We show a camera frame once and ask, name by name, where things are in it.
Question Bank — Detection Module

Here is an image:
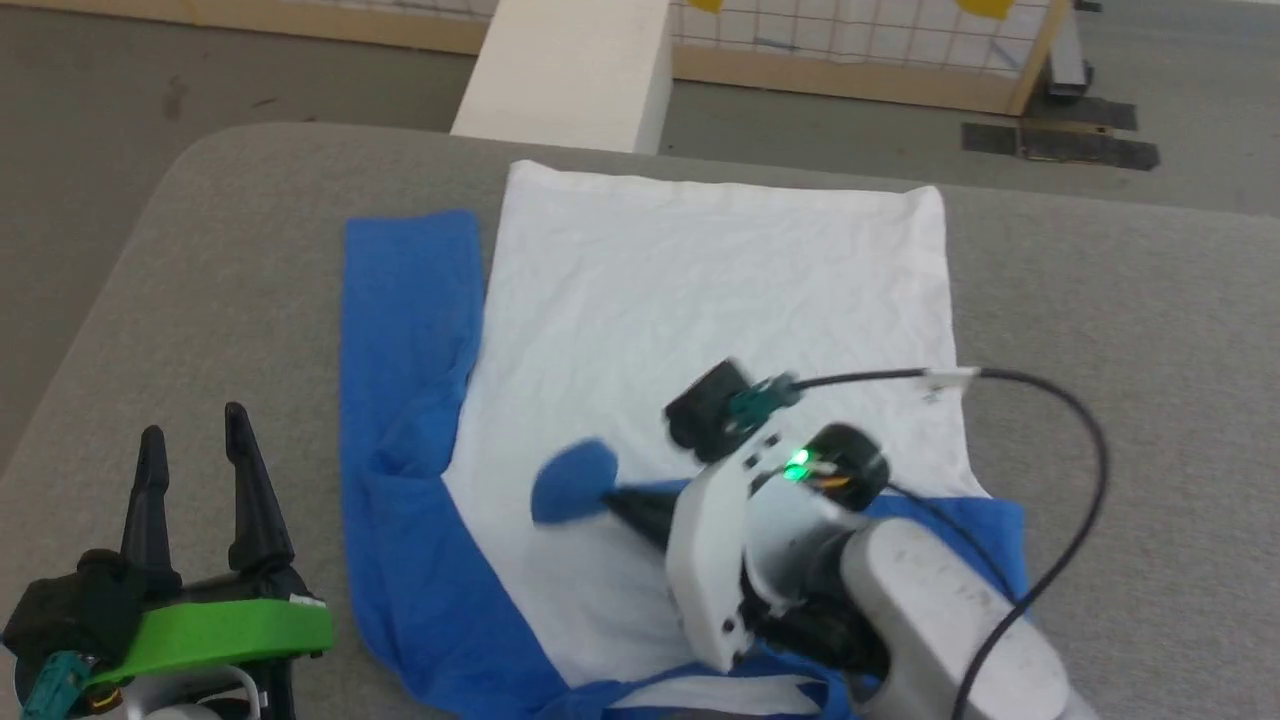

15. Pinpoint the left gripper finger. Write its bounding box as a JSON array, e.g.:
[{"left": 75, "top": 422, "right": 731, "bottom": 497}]
[
  {"left": 118, "top": 424, "right": 184, "bottom": 602},
  {"left": 223, "top": 401, "right": 303, "bottom": 602}
]

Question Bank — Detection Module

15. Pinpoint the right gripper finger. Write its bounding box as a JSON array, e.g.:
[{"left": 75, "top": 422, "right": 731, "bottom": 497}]
[{"left": 599, "top": 485, "right": 693, "bottom": 551}]

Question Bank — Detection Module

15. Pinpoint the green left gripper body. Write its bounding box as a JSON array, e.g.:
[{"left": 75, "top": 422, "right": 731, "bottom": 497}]
[{"left": 85, "top": 597, "right": 335, "bottom": 692}]

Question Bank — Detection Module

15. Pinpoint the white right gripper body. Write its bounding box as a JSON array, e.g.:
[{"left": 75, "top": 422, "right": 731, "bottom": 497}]
[{"left": 666, "top": 429, "right": 803, "bottom": 674}]

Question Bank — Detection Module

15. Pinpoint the blue and white shirt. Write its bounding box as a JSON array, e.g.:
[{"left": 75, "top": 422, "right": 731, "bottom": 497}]
[{"left": 339, "top": 159, "right": 1032, "bottom": 720}]

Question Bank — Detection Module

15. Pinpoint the white rectangular box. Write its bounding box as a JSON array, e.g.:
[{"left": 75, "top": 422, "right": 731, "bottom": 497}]
[{"left": 450, "top": 0, "right": 674, "bottom": 157}]

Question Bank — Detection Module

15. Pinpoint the lemon print partition screen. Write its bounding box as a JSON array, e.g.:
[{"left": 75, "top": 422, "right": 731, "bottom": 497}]
[{"left": 0, "top": 0, "right": 1073, "bottom": 117}]

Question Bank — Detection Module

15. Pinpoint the grey upholstered sofa cushion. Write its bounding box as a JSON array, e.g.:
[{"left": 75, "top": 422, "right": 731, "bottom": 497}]
[{"left": 0, "top": 122, "right": 1280, "bottom": 720}]

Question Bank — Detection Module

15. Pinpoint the long black floor tape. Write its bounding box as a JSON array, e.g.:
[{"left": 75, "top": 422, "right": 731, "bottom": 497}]
[{"left": 961, "top": 121, "right": 1162, "bottom": 172}]

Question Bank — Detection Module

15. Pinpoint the short black floor tape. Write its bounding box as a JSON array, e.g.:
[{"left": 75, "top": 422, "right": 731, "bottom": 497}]
[{"left": 1024, "top": 96, "right": 1140, "bottom": 132}]

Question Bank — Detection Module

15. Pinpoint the metal partition foot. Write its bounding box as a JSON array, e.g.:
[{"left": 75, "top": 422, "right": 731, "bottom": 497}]
[{"left": 1044, "top": 0, "right": 1096, "bottom": 99}]

